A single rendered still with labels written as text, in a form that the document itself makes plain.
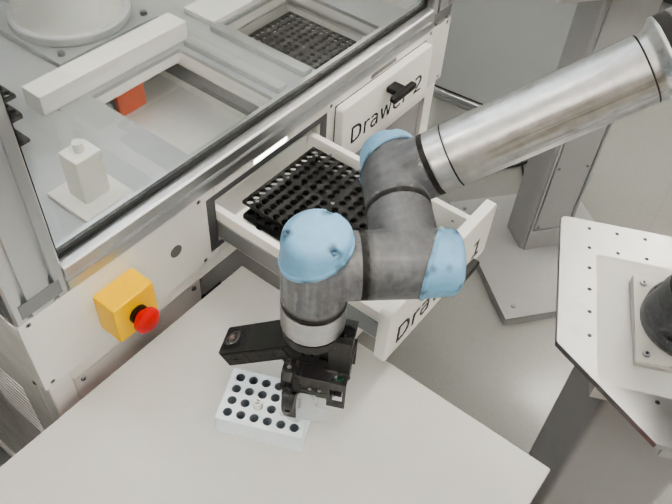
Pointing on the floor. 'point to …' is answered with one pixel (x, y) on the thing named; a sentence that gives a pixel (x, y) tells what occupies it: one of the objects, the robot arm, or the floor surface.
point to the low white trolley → (323, 433)
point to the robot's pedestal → (634, 469)
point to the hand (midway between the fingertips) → (294, 408)
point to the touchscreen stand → (550, 183)
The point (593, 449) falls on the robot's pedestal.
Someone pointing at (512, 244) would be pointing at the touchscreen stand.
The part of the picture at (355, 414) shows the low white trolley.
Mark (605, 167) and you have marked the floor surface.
